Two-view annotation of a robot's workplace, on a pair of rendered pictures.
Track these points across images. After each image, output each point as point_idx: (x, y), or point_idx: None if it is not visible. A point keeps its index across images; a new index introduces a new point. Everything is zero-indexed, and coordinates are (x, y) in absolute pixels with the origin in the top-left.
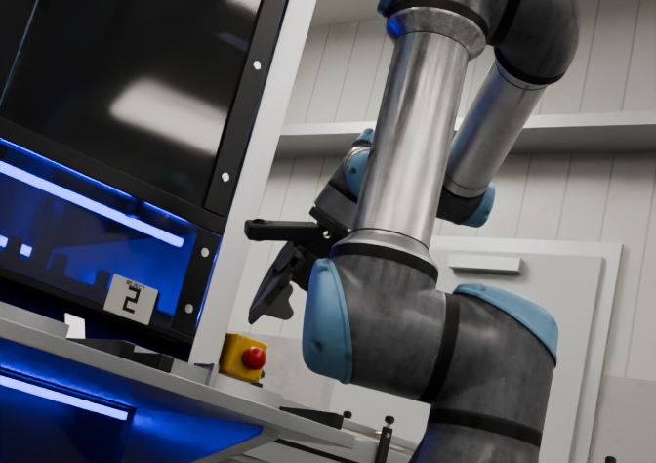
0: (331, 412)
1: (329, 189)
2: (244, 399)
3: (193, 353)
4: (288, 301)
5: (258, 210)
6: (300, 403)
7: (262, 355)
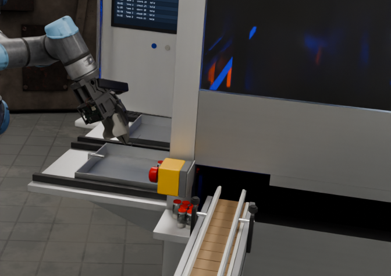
0: (37, 172)
1: (82, 58)
2: (56, 160)
3: None
4: (104, 128)
5: (174, 71)
6: (196, 240)
7: (149, 171)
